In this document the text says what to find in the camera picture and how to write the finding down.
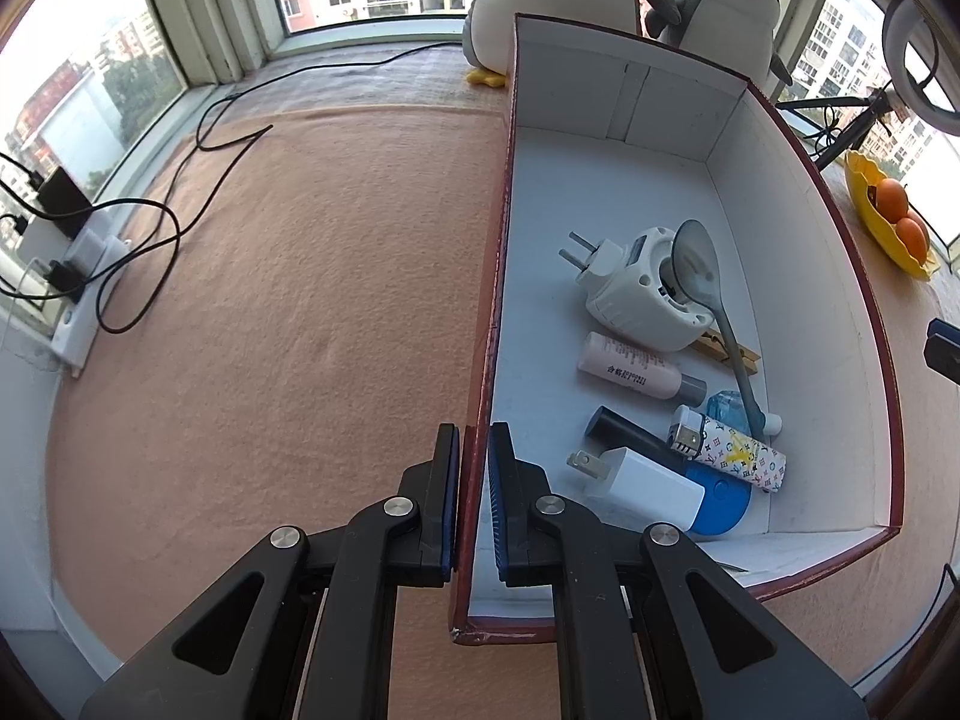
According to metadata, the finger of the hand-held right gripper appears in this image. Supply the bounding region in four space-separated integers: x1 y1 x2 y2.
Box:
924 317 960 392

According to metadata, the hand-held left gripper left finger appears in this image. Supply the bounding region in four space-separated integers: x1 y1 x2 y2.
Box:
79 422 461 720

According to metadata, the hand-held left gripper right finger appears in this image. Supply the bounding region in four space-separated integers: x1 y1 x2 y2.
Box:
486 422 871 720

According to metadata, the white wall charger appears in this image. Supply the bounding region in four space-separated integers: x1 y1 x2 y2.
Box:
565 447 707 534

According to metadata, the black tube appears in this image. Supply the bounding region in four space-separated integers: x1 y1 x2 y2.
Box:
584 404 688 470

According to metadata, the pink tube bottle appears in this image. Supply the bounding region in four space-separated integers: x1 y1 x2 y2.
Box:
577 331 708 403

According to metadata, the wooden clothespin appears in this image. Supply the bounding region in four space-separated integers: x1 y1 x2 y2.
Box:
689 328 763 377

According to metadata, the blue round container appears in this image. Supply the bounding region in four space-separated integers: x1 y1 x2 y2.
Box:
682 460 753 538

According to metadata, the small clear blue bottle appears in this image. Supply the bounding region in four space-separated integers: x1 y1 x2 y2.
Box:
704 389 784 438

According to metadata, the patterned lighter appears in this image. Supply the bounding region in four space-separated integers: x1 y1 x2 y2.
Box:
667 404 788 493

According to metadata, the white plug-in device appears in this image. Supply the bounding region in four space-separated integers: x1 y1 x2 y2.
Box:
558 226 723 354

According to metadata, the grey spoon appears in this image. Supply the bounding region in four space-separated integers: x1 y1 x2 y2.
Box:
670 219 767 429

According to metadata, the white cardboard box red rim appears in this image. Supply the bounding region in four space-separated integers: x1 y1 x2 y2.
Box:
448 12 905 647

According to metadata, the orange fruit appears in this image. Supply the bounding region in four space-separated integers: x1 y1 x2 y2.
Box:
895 215 932 260
873 178 911 223

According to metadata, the yellow plastic bowl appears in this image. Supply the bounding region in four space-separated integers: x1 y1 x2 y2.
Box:
843 149 941 283

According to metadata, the white power strip with chargers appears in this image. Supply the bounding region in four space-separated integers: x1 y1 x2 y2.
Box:
0 151 183 334

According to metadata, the small penguin plush toy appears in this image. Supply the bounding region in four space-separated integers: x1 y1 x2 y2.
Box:
643 0 794 88

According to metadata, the checked cloth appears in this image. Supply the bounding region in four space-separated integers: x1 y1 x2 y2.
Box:
225 41 518 121

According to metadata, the white plug adapter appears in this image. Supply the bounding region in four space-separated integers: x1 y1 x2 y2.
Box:
70 232 115 268

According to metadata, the black plug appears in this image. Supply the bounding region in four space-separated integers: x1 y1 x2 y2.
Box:
48 258 89 295

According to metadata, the black power adapter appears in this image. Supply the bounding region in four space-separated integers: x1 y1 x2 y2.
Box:
33 168 96 242

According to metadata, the white ring light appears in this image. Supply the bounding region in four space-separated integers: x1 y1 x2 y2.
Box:
880 0 960 140

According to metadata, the long black cable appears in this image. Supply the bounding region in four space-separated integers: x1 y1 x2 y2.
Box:
90 43 465 272

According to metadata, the white window frame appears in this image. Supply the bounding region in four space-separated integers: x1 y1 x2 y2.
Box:
0 0 960 256

